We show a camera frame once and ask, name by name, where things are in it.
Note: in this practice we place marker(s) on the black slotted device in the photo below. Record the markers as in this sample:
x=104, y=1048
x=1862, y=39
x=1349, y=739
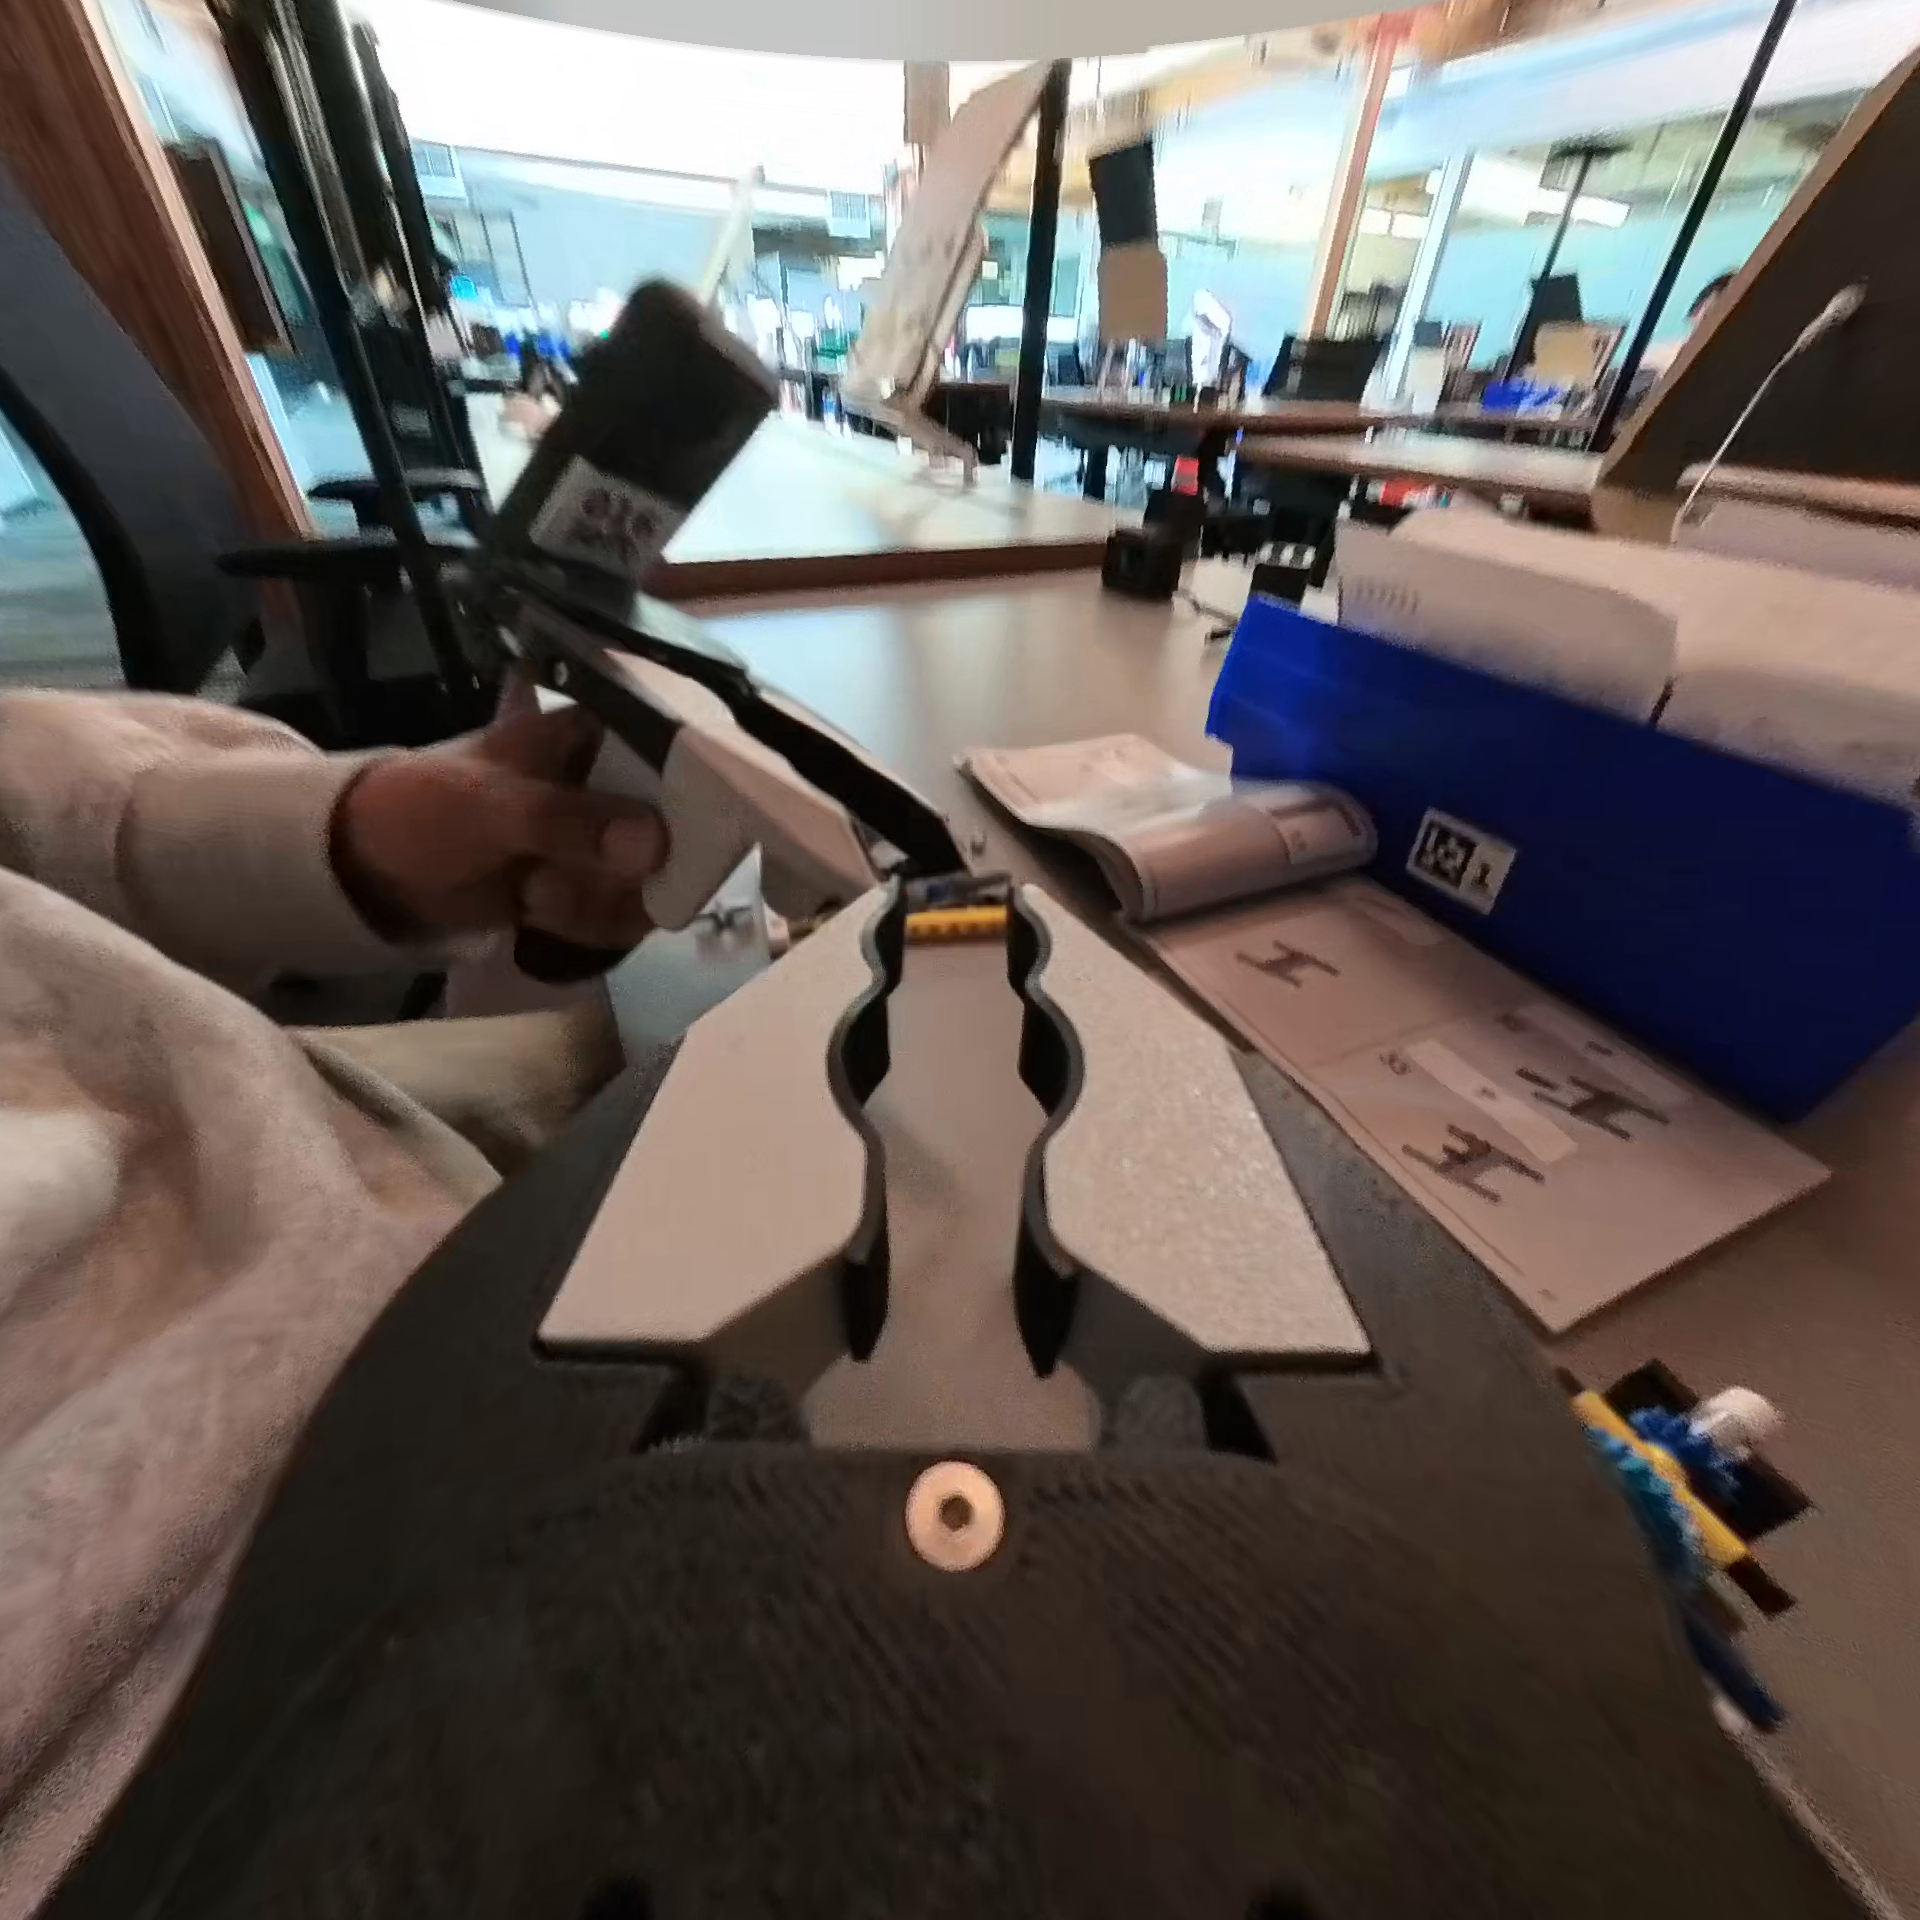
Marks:
x=1288, y=580

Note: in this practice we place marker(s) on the yellow lego beam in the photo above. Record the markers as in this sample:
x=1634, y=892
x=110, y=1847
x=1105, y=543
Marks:
x=933, y=927

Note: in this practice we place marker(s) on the person's grey hoodie torso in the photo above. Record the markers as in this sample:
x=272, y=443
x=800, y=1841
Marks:
x=182, y=1231

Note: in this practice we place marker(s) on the black office chair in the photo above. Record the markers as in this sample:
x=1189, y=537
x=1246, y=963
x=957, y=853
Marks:
x=136, y=494

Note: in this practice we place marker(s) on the brown board panel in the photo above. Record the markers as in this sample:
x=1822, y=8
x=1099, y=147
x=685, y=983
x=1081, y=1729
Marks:
x=1800, y=345

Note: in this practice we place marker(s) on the black cube box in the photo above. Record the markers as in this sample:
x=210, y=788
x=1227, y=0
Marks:
x=1149, y=558

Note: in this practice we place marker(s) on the white box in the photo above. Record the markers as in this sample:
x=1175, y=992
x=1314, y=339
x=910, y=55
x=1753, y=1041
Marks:
x=1621, y=629

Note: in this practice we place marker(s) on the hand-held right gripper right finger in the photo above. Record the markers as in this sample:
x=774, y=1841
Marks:
x=1171, y=1184

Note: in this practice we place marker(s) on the person's left forearm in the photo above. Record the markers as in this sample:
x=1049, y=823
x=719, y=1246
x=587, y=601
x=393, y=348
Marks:
x=182, y=825

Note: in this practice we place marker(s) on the large blue plastic bin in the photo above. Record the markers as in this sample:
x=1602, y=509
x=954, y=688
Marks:
x=1650, y=915

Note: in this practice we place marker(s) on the dark wall frame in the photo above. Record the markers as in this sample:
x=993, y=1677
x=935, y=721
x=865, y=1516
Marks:
x=234, y=248

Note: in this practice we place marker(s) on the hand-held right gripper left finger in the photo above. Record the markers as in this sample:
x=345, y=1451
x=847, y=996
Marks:
x=721, y=1184

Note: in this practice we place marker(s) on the wood-edged grey table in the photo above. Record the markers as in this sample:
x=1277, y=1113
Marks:
x=869, y=511

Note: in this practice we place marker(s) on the document stand with paper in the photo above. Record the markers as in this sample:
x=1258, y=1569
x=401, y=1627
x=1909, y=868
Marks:
x=937, y=255

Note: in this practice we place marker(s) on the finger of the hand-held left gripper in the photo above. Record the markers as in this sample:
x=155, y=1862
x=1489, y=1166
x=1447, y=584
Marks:
x=797, y=819

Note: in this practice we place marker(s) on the flat instruction sheet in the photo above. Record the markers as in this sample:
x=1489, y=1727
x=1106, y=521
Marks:
x=1501, y=1109

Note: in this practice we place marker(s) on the partly built lego model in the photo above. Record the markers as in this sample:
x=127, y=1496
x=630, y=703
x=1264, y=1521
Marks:
x=1681, y=1516

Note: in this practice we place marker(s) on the open instruction booklet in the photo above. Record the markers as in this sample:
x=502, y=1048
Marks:
x=1201, y=833

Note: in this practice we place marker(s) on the person's left hand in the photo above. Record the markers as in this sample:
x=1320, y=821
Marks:
x=481, y=840

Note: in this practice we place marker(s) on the black stand pole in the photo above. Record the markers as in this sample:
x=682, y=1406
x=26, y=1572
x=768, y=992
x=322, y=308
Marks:
x=1042, y=270

